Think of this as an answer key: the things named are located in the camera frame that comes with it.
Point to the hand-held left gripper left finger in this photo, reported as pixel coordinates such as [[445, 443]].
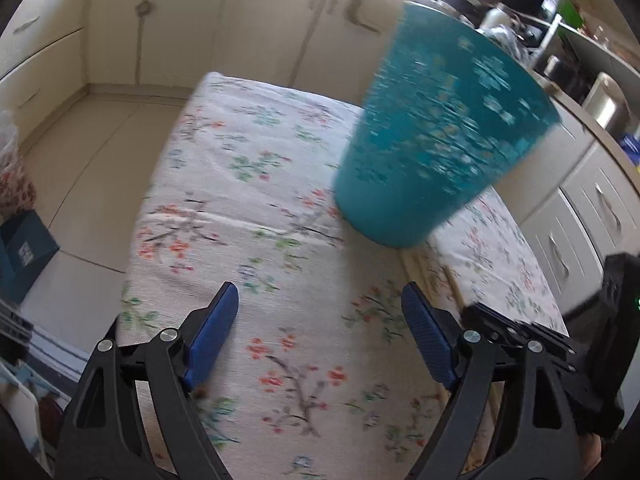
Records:
[[215, 330]]

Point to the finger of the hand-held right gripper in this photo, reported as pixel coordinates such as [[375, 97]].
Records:
[[515, 327]]

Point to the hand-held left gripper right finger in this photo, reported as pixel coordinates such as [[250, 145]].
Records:
[[425, 340]]

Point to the bundle of wooden chopsticks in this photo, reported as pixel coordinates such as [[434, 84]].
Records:
[[452, 285]]

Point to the blue plastic basket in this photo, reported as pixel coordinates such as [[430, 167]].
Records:
[[435, 125]]

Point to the white drawer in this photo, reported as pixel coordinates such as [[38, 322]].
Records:
[[35, 20], [560, 250], [40, 82], [610, 200]]

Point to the floral tablecloth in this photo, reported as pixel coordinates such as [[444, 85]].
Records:
[[260, 210]]

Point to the blue snack bag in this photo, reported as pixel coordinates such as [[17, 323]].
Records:
[[631, 149]]

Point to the blue cardboard box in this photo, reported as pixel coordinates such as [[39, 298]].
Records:
[[25, 252]]

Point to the white storage rack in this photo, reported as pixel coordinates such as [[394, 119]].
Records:
[[25, 410]]

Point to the black rice cooker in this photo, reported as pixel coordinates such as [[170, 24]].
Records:
[[565, 77]]

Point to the bin with plastic bag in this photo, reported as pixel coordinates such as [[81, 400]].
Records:
[[15, 165]]

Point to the white base cabinet doors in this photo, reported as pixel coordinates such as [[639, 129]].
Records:
[[225, 20]]

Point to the white thermos jug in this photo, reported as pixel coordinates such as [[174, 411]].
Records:
[[497, 16]]

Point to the white hanging bin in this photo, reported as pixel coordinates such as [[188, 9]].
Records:
[[367, 5]]

